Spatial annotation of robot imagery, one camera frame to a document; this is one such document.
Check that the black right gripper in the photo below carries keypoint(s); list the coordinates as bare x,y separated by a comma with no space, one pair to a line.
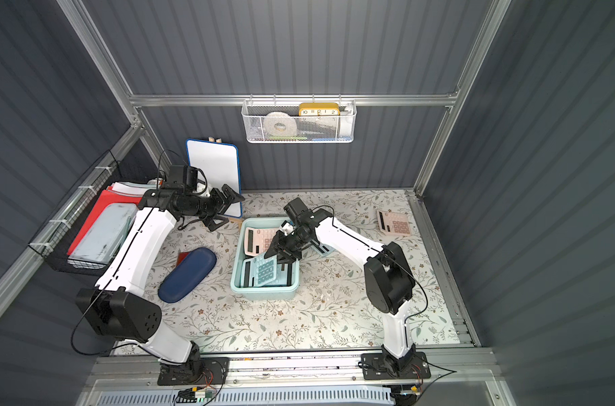
295,238

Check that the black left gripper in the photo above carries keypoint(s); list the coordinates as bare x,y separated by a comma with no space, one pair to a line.
214,204

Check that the pink calculator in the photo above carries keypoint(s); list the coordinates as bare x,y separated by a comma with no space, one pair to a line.
258,240
393,223

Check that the teal calculator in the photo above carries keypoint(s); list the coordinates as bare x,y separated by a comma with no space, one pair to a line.
258,272

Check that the mint green storage box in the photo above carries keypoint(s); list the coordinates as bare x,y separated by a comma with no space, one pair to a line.
278,293

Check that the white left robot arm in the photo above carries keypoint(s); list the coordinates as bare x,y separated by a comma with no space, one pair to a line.
115,306

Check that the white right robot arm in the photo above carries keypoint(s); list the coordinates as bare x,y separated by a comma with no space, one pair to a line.
389,281

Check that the wooden easel stand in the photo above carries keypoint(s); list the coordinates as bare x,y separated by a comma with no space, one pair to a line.
238,221

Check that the blue framed whiteboard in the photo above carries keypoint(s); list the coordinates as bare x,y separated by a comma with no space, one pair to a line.
220,162

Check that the navy blue glasses case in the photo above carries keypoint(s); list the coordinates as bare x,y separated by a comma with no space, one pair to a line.
187,276

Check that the small red notebook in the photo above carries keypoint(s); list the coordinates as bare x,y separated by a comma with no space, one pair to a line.
181,257

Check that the white papers in basket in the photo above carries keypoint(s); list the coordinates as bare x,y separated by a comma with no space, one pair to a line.
130,189

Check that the white tape roll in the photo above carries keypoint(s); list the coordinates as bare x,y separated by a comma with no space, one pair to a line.
279,124

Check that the light grey pencil case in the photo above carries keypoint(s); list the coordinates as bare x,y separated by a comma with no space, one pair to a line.
104,237

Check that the yellow clock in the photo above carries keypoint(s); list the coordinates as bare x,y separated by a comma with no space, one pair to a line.
321,109

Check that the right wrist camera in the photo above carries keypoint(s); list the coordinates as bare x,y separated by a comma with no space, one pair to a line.
294,210

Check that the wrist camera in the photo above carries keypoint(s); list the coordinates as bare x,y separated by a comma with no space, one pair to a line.
294,210
190,180

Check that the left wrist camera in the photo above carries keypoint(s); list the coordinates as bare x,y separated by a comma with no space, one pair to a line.
190,180

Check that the white wire wall basket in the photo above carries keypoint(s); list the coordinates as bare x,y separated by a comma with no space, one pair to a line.
310,130

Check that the black wire side basket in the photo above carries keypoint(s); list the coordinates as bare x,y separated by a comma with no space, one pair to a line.
59,238

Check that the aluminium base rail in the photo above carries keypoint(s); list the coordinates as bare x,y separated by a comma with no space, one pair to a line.
447,376

